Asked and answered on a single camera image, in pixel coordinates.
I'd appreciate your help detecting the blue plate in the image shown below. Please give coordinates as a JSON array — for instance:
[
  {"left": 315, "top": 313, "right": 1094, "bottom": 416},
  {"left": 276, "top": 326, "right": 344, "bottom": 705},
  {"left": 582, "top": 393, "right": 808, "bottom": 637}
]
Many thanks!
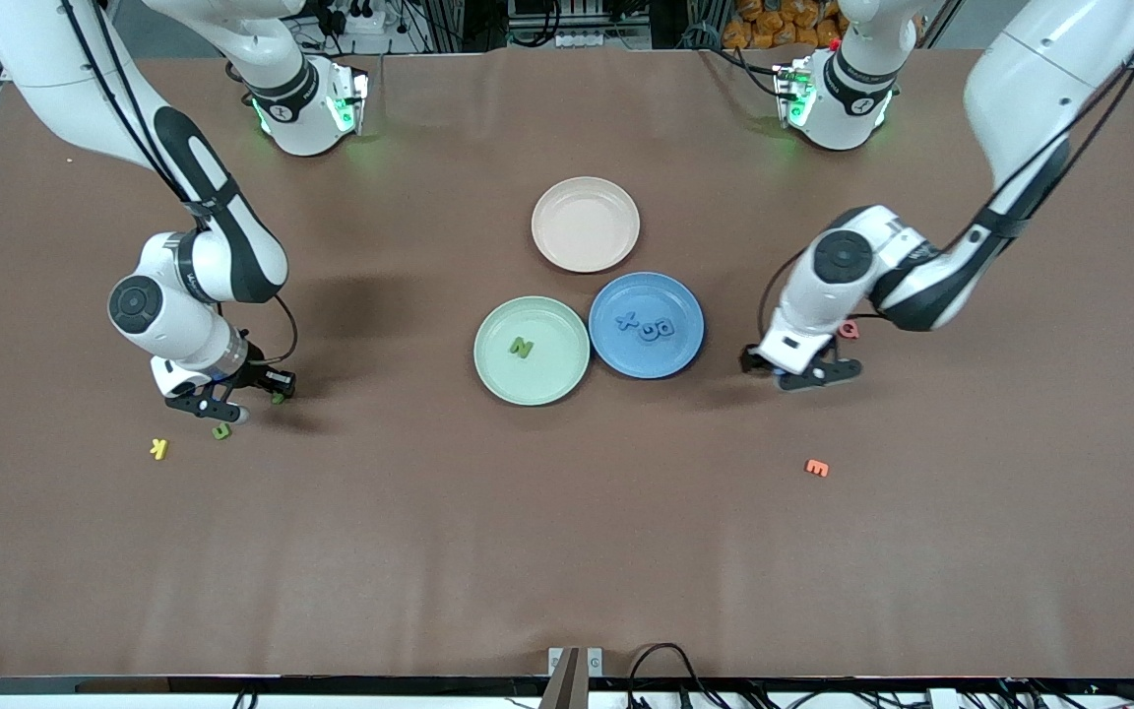
[{"left": 588, "top": 272, "right": 705, "bottom": 380}]

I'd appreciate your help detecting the beige plate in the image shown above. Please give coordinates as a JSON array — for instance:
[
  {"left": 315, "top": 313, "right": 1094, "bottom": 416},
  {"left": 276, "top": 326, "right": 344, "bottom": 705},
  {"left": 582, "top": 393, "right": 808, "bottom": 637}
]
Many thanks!
[{"left": 531, "top": 176, "right": 642, "bottom": 274}]

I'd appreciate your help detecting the green plate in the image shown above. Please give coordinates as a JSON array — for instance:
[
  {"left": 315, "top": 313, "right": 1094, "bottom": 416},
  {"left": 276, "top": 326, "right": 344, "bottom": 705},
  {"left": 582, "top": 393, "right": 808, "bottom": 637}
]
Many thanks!
[{"left": 473, "top": 295, "right": 592, "bottom": 407}]

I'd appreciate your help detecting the pile of orange packets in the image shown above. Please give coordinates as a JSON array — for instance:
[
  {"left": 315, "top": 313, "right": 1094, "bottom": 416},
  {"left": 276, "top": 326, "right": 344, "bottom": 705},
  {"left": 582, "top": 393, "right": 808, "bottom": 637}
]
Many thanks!
[{"left": 723, "top": 0, "right": 849, "bottom": 50}]

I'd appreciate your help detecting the long white socket strip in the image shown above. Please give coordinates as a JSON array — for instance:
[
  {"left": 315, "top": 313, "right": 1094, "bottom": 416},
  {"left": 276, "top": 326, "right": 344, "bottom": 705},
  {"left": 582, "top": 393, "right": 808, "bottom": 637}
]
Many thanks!
[{"left": 508, "top": 28, "right": 652, "bottom": 50}]

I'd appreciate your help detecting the white power strip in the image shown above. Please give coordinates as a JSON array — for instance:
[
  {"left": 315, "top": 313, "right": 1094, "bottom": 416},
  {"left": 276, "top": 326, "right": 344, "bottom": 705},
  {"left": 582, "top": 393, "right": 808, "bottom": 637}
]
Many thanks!
[{"left": 326, "top": 0, "right": 388, "bottom": 35}]

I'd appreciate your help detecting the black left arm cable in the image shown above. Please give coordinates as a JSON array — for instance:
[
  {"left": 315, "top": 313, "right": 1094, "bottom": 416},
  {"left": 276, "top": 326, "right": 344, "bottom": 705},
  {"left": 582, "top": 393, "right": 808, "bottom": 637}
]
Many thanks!
[{"left": 756, "top": 0, "right": 1134, "bottom": 341}]

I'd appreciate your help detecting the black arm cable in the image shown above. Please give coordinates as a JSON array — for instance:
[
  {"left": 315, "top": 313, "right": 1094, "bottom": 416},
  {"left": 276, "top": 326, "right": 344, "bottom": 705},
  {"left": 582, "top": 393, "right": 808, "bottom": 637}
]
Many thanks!
[
  {"left": 756, "top": 0, "right": 1134, "bottom": 341},
  {"left": 60, "top": 0, "right": 300, "bottom": 367}
]

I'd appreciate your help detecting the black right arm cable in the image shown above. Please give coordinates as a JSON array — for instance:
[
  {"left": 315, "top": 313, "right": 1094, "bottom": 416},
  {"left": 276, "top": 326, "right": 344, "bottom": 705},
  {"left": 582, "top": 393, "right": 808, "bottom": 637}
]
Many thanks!
[{"left": 60, "top": 0, "right": 300, "bottom": 367}]

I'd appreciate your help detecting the black looped cable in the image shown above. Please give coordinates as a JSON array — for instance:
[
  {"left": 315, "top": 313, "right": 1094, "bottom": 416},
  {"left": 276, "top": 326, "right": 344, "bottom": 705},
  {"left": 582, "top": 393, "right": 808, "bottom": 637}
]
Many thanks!
[{"left": 624, "top": 642, "right": 721, "bottom": 709}]

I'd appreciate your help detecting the silver camera mount bracket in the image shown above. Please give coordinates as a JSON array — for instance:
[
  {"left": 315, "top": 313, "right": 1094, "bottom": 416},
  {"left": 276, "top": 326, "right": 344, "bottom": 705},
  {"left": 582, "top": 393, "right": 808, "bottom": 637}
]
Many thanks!
[{"left": 539, "top": 645, "right": 605, "bottom": 709}]

